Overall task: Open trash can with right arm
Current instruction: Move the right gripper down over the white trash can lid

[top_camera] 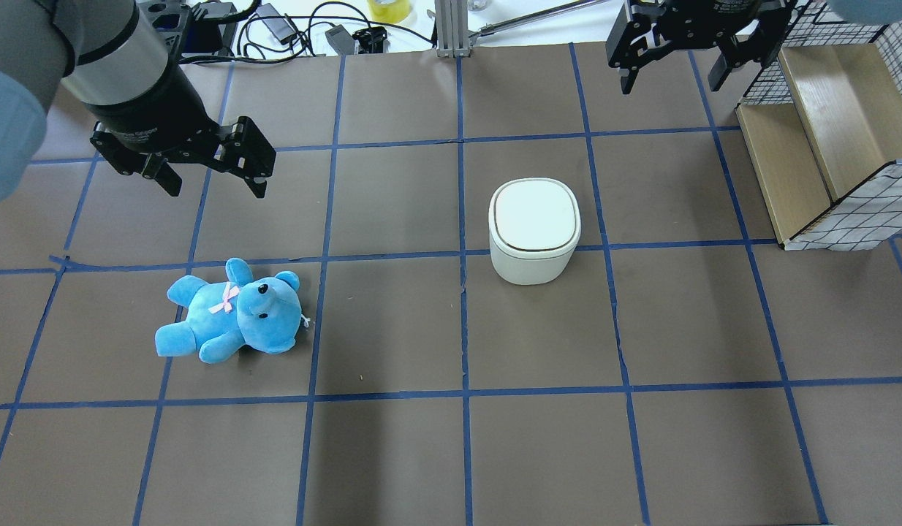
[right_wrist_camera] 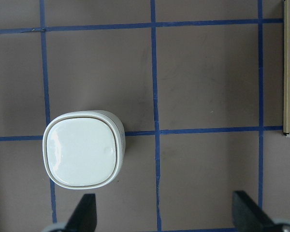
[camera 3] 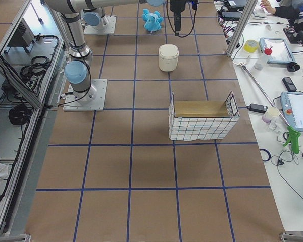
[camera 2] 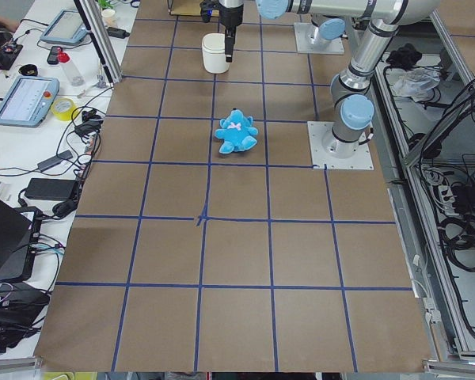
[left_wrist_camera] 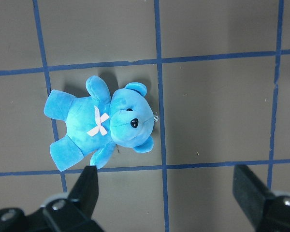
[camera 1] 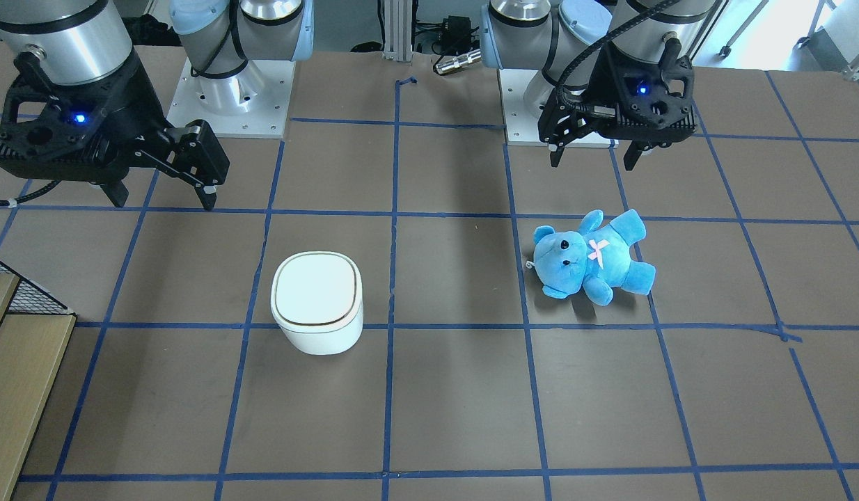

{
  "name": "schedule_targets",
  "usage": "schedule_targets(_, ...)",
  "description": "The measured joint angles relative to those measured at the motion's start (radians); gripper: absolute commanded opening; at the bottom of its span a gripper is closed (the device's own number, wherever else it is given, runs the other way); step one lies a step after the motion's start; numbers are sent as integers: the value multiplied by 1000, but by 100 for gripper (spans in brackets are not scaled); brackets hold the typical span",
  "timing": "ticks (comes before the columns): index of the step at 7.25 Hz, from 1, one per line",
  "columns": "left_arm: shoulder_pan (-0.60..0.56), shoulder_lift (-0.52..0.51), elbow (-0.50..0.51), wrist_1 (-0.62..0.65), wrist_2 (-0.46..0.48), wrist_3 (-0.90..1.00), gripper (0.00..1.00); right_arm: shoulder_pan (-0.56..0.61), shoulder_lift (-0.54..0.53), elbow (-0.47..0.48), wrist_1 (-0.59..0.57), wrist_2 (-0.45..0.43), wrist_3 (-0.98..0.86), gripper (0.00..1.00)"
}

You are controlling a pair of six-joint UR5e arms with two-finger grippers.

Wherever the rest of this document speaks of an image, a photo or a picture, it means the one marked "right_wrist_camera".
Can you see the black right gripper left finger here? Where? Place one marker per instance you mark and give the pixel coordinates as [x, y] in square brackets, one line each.
[83, 218]

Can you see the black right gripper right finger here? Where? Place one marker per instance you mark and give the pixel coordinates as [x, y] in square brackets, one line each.
[247, 216]

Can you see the white trash can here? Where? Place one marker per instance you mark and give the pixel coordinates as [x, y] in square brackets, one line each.
[84, 149]

